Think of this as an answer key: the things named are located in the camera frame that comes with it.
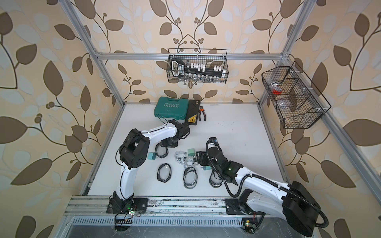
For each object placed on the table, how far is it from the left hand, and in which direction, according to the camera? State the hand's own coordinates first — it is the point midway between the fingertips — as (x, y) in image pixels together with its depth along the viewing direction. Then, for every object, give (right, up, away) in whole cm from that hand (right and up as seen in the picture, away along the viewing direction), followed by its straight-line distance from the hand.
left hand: (166, 144), depth 94 cm
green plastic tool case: (0, +24, +18) cm, 30 cm away
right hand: (+21, -3, -11) cm, 24 cm away
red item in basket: (+65, +31, -11) cm, 73 cm away
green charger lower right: (+26, -12, -9) cm, 30 cm away
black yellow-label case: (+17, +22, +19) cm, 33 cm away
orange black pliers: (+24, +24, +22) cm, 40 cm away
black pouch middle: (+16, -17, -10) cm, 25 cm away
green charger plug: (+16, -4, -2) cm, 17 cm away
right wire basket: (+72, +27, -18) cm, 78 cm away
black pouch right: (+30, -18, -12) cm, 37 cm away
